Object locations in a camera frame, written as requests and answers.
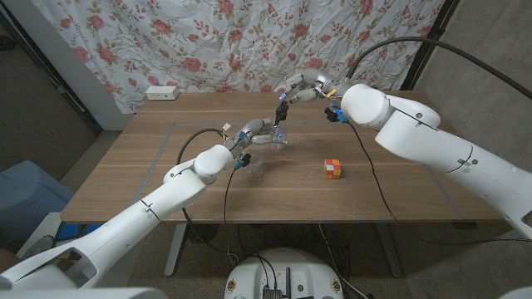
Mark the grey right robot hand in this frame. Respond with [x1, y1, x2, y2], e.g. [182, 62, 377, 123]
[278, 68, 346, 105]

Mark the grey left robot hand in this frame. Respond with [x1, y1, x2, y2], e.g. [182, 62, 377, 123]
[232, 118, 287, 157]

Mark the small clear vial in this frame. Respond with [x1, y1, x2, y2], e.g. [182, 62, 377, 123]
[268, 123, 289, 153]

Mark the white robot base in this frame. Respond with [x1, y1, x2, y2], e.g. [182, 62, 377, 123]
[224, 248, 345, 299]

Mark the clear glass cup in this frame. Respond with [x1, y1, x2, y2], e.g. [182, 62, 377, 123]
[244, 149, 265, 184]

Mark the Rubik's cube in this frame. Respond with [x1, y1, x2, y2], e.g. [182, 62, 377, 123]
[323, 159, 342, 180]

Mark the black backdrop stand pole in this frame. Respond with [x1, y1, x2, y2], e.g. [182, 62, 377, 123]
[399, 0, 461, 91]

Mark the floral backdrop cloth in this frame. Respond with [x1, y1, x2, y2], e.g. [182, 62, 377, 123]
[31, 0, 446, 115]

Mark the white power strip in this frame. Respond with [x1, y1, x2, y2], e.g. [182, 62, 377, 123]
[145, 85, 180, 101]

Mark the grey table leg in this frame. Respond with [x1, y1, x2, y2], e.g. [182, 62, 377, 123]
[376, 223, 403, 278]
[164, 223, 189, 278]

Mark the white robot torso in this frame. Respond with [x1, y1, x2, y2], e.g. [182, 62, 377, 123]
[0, 285, 532, 299]

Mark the blue storage bin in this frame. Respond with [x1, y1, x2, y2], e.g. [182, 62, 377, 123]
[0, 160, 74, 240]

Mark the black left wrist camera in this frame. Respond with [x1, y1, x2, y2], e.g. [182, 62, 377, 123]
[234, 153, 253, 170]

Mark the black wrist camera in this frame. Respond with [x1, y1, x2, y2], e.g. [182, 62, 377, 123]
[234, 153, 253, 170]
[324, 104, 349, 125]

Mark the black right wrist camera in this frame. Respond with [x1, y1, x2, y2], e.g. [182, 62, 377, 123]
[324, 104, 349, 125]

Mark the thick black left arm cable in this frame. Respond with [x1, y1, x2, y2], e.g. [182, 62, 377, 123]
[175, 127, 234, 257]

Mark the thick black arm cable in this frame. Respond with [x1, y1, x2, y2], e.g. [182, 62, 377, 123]
[345, 36, 532, 100]
[175, 127, 234, 257]

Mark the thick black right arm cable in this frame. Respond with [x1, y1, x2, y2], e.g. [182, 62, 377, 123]
[345, 36, 532, 100]

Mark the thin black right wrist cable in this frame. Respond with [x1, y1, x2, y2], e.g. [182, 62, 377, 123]
[347, 122, 532, 245]

